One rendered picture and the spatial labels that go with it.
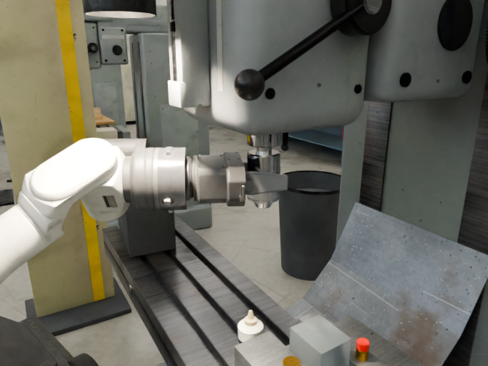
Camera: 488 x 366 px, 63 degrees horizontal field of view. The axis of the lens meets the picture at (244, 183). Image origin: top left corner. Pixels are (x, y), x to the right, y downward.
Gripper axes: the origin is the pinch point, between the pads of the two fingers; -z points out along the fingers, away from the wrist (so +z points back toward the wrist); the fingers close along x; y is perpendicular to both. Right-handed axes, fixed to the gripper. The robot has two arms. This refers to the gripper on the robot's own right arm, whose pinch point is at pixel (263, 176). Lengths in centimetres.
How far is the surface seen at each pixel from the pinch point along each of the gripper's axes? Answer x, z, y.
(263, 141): -2.4, 0.5, -5.8
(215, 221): 276, 0, 123
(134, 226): 38, 26, 24
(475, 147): 7.1, -37.1, -2.5
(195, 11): -6.4, 9.1, -21.3
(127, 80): 820, 164, 31
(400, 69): -5.8, -15.9, -15.3
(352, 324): -2.1, -14.9, 24.6
